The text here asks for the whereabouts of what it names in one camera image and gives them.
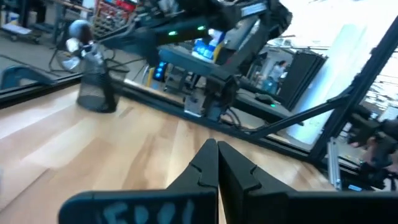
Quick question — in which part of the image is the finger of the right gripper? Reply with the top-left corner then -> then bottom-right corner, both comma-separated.
99,30 -> 136,52

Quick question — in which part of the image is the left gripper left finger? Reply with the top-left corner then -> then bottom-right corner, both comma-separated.
167,138 -> 220,193

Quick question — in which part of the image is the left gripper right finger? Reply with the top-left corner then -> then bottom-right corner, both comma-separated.
218,141 -> 295,224

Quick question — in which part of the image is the person's forearm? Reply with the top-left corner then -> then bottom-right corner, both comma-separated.
360,136 -> 398,174

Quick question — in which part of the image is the device with blue lights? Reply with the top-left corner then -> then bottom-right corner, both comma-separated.
152,60 -> 169,82

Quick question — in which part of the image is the red parts bin shelf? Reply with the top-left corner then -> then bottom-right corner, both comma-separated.
93,0 -> 137,38

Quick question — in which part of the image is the dark grey cart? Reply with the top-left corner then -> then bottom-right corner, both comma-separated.
158,46 -> 237,82

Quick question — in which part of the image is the white bulb chrome lamp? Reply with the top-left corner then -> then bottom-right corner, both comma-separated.
57,19 -> 91,73

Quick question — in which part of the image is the black mesh pencil cup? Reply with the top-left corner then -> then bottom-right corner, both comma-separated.
76,60 -> 130,114

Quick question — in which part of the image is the silver aluminium extrusion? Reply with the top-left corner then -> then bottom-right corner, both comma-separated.
326,136 -> 343,191

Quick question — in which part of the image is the blue chair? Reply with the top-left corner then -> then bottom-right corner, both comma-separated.
0,65 -> 57,91

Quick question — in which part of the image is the person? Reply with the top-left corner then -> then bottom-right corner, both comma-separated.
267,60 -> 289,94

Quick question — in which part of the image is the black folding partition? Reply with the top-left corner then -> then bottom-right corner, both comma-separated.
278,51 -> 327,111

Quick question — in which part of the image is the black aluminium table frame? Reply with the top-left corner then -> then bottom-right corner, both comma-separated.
0,15 -> 398,162

